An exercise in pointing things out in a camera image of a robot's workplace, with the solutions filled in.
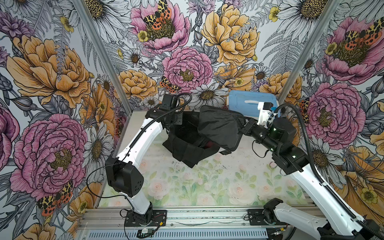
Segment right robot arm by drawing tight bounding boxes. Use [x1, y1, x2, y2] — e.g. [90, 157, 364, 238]
[242, 118, 384, 240]

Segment black canvas bag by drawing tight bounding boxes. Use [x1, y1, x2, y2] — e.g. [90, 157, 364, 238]
[163, 111, 222, 169]

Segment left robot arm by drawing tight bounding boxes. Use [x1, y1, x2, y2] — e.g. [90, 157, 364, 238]
[105, 109, 183, 226]

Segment blue lid storage box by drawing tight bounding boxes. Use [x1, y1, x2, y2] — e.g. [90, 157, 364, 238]
[227, 90, 279, 118]

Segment black paddle case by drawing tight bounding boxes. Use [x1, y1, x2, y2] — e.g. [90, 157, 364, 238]
[198, 106, 246, 152]

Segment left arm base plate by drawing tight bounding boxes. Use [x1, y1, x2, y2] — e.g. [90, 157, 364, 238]
[124, 210, 168, 227]

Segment aluminium front rail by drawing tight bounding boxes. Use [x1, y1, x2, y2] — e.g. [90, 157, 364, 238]
[77, 206, 331, 230]

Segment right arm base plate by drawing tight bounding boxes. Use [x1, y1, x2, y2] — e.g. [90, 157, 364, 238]
[246, 209, 269, 226]

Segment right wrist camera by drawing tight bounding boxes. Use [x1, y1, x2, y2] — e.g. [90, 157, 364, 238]
[257, 102, 278, 128]

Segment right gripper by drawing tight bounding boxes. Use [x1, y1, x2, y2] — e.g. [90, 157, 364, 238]
[236, 114, 282, 154]

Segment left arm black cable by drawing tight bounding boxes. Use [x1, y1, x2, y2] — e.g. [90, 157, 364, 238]
[85, 92, 193, 199]

